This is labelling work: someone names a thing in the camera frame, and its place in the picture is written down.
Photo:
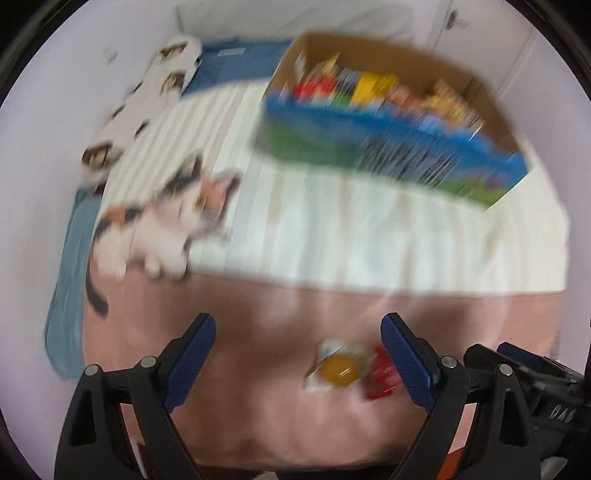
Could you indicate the small red snack packet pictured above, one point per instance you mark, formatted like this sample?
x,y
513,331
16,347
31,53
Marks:
x,y
381,376

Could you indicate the white cat print pillow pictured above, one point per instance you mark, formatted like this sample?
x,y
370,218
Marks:
x,y
152,92

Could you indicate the pile of assorted snack packets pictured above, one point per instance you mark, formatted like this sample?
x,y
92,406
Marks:
x,y
369,87

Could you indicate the clear packet with yellow pastry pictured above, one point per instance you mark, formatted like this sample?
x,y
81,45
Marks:
x,y
339,367

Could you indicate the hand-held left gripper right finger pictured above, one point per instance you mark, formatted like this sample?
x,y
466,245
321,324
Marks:
x,y
406,360

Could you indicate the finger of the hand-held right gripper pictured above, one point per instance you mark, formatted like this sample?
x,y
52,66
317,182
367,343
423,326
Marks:
x,y
526,357

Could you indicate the cat printed blanket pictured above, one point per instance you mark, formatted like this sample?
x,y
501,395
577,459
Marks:
x,y
323,258

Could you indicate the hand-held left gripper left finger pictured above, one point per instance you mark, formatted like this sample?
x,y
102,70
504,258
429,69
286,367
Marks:
x,y
194,353

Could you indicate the blue bed sheet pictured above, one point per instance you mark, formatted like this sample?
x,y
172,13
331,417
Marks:
x,y
69,277

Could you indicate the blue green printed cardboard box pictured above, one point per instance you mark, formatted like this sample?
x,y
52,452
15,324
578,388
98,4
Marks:
x,y
323,138

